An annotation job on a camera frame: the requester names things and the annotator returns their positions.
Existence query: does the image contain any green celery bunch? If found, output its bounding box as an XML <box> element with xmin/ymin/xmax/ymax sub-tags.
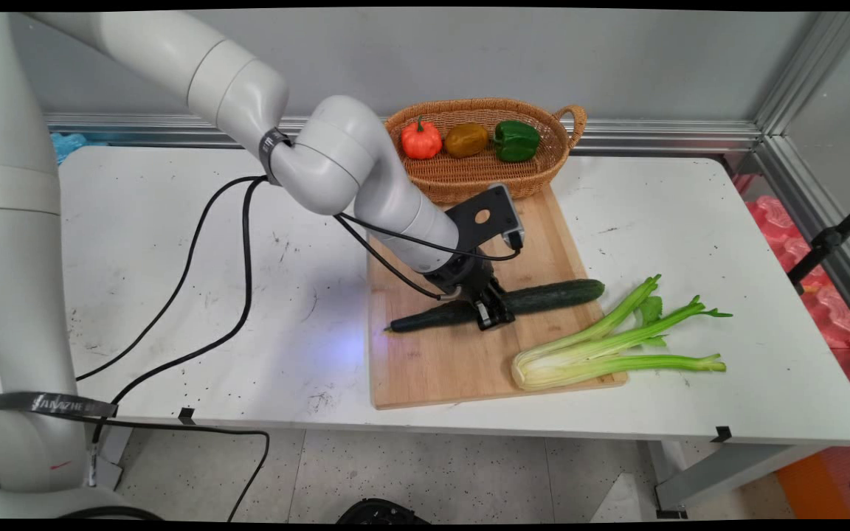
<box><xmin>511</xmin><ymin>274</ymin><xmax>733</xmax><ymax>392</ymax></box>

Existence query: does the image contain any black tripod stand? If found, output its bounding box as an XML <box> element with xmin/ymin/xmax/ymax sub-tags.
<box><xmin>787</xmin><ymin>190</ymin><xmax>850</xmax><ymax>294</ymax></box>

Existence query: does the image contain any blue cloth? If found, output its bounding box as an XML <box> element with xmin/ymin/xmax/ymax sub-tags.
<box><xmin>51</xmin><ymin>132</ymin><xmax>147</xmax><ymax>164</ymax></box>

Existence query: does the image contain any wooden cutting board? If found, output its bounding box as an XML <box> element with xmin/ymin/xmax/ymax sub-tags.
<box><xmin>367</xmin><ymin>184</ymin><xmax>629</xmax><ymax>411</ymax></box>

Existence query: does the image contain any grey table leg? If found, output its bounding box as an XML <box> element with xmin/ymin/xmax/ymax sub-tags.
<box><xmin>652</xmin><ymin>441</ymin><xmax>833</xmax><ymax>519</ymax></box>

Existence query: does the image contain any green bell pepper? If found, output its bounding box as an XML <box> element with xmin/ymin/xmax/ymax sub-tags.
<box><xmin>494</xmin><ymin>120</ymin><xmax>542</xmax><ymax>163</ymax></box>

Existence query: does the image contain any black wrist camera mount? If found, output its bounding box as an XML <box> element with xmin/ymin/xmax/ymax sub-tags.
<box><xmin>445</xmin><ymin>184</ymin><xmax>526</xmax><ymax>253</ymax></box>

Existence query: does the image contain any black round floor object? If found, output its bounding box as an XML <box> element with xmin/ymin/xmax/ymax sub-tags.
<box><xmin>336</xmin><ymin>498</ymin><xmax>431</xmax><ymax>526</ymax></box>

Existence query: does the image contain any pink foam sheet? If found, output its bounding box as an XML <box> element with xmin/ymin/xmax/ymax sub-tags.
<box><xmin>733</xmin><ymin>174</ymin><xmax>850</xmax><ymax>414</ymax></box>

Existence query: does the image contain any dark green cucumber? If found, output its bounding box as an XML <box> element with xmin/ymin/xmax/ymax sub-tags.
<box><xmin>387</xmin><ymin>279</ymin><xmax>607</xmax><ymax>334</ymax></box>

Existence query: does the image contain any aluminium frame post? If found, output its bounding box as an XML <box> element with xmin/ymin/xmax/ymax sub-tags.
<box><xmin>753</xmin><ymin>11</ymin><xmax>850</xmax><ymax>341</ymax></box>

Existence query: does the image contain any orange box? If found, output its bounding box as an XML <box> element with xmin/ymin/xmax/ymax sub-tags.
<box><xmin>774</xmin><ymin>448</ymin><xmax>850</xmax><ymax>521</ymax></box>

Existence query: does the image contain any orange toy pumpkin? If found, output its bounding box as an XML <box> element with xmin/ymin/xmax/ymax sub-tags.
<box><xmin>401</xmin><ymin>116</ymin><xmax>443</xmax><ymax>161</ymax></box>

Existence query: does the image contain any black velcro strap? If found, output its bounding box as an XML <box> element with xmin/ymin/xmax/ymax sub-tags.
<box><xmin>258</xmin><ymin>127</ymin><xmax>294</xmax><ymax>186</ymax></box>

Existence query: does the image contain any black cable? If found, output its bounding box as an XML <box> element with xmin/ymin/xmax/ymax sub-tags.
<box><xmin>334</xmin><ymin>215</ymin><xmax>464</xmax><ymax>301</ymax></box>
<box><xmin>91</xmin><ymin>178</ymin><xmax>269</xmax><ymax>445</ymax></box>
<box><xmin>75</xmin><ymin>175</ymin><xmax>268</xmax><ymax>383</ymax></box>
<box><xmin>63</xmin><ymin>414</ymin><xmax>272</xmax><ymax>522</ymax></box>
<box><xmin>335</xmin><ymin>212</ymin><xmax>523</xmax><ymax>262</ymax></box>

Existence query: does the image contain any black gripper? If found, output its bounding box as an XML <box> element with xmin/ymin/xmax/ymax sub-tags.
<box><xmin>423</xmin><ymin>251</ymin><xmax>516</xmax><ymax>331</ymax></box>

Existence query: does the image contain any woven wicker basket with handles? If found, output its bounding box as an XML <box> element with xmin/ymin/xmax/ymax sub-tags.
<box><xmin>384</xmin><ymin>98</ymin><xmax>588</xmax><ymax>205</ymax></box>

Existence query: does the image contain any black printed strap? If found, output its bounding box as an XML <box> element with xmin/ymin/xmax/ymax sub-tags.
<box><xmin>0</xmin><ymin>392</ymin><xmax>120</xmax><ymax>420</ymax></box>

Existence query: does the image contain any brown yellow potato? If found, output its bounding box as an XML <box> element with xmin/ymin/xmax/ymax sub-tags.
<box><xmin>444</xmin><ymin>122</ymin><xmax>490</xmax><ymax>159</ymax></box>

